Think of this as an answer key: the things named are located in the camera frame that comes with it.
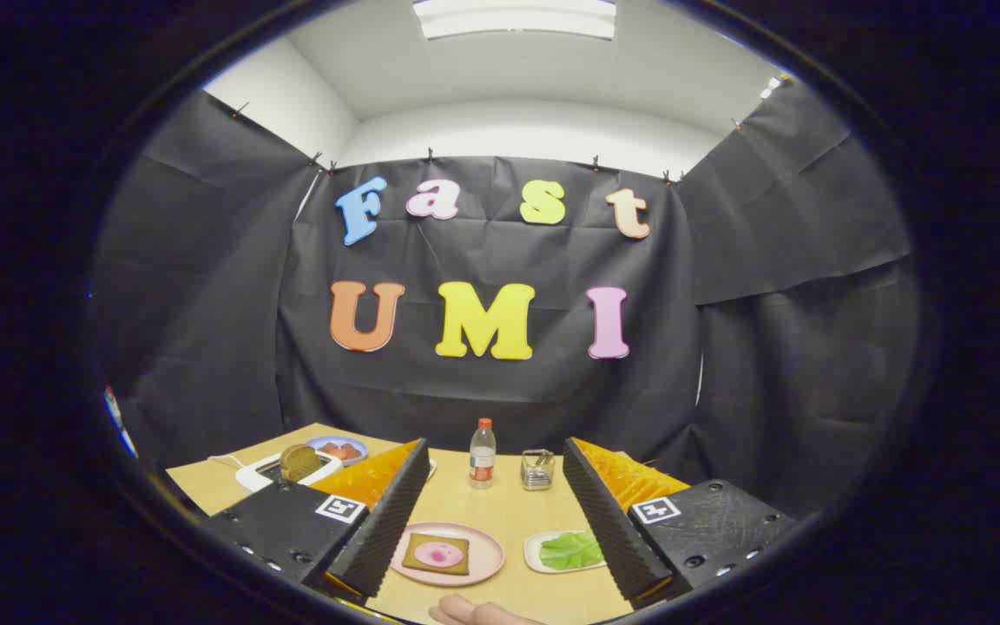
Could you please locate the metal wire cutlery holder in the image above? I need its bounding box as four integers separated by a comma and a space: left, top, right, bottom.
521, 449, 556, 491

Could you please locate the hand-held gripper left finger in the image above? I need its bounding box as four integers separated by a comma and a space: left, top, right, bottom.
201, 438, 431, 602

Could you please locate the pink round plate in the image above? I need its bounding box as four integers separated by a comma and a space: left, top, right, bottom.
390, 521, 506, 588

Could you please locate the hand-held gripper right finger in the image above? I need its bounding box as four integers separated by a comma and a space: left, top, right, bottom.
562, 437, 800, 610

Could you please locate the white ceiling light panel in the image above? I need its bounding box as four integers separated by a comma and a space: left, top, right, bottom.
413, 0, 618, 42

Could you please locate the clear plastic water bottle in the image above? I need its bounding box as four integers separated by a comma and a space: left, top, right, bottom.
469, 418, 497, 490

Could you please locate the white square plate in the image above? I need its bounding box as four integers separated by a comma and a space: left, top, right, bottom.
523, 530, 607, 575

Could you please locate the small blue plate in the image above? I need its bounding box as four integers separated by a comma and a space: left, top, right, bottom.
305, 435, 369, 467

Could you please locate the green lettuce leaf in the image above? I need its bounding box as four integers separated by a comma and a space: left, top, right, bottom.
539, 532, 603, 571

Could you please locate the white toaster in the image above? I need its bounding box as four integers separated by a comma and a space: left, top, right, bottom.
235, 447, 345, 494

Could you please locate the brown bread slice with ham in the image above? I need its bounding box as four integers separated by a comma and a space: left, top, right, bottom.
402, 532, 471, 576

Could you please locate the plain brown bread slice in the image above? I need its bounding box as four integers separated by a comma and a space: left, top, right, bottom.
280, 444, 325, 484

